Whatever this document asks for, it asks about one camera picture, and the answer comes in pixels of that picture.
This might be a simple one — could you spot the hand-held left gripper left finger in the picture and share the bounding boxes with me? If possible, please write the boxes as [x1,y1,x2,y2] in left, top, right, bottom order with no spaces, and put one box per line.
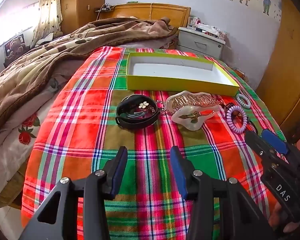
[19,146,128,240]

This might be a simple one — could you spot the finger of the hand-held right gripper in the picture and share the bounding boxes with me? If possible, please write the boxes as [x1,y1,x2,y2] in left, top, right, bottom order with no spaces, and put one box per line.
[245,131,270,160]
[261,129,290,155]

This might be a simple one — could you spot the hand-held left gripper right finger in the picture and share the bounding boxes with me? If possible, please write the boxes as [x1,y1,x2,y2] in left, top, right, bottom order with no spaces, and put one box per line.
[170,145,278,240]

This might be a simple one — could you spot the purple spiral hair tie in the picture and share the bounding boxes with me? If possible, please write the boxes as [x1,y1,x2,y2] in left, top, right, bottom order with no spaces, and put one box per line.
[226,106,248,133]

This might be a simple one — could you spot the black hair band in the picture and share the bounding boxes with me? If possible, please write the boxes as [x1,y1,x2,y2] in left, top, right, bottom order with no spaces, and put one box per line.
[115,94,162,130]

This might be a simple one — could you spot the grey hair ties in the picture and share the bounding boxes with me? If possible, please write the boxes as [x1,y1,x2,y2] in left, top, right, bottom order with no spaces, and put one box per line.
[126,111,153,120]

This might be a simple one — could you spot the beige claw hair clip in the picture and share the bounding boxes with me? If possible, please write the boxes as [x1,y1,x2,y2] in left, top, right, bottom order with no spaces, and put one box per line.
[165,91,218,115]

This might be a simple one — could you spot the yellow-green cardboard box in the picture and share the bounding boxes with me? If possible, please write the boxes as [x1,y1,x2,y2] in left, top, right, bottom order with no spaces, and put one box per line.
[126,52,240,97]

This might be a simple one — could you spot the person's right hand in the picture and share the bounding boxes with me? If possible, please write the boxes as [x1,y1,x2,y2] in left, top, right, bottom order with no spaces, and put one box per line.
[269,202,300,231]

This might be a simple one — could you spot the orange boxes on floor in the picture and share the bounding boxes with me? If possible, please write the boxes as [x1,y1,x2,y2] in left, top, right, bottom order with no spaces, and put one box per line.
[232,67,250,83]

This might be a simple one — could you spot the wooden wardrobe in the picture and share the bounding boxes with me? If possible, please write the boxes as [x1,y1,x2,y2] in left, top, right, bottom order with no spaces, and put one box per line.
[255,0,300,133]

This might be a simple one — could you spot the plaid bed cloth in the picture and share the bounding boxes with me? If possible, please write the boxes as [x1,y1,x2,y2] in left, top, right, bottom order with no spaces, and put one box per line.
[21,46,288,240]

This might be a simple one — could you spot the grey nightstand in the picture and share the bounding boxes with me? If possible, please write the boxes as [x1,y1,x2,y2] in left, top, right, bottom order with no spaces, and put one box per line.
[177,27,225,59]

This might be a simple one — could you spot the clutter on nightstand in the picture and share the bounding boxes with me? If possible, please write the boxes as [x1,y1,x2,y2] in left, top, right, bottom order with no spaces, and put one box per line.
[187,16,227,39]

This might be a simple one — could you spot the brown fleece blanket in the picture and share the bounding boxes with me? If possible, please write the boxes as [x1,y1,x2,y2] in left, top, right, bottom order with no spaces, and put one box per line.
[0,17,178,138]

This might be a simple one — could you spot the wooden headboard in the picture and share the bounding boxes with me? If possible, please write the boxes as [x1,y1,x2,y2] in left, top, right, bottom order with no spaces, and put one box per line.
[100,3,192,28]

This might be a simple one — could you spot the power strip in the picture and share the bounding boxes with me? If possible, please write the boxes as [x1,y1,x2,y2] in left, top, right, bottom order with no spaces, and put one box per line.
[95,4,115,12]

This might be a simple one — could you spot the tall wooden cabinet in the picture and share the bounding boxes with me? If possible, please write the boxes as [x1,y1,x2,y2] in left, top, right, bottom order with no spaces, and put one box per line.
[61,0,107,34]

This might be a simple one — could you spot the dotted curtain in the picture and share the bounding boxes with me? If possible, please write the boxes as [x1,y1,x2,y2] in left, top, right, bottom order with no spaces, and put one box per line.
[31,0,63,45]

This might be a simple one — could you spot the light blue spiral hair tie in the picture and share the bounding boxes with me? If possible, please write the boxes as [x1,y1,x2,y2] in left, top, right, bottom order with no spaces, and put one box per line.
[236,94,252,109]

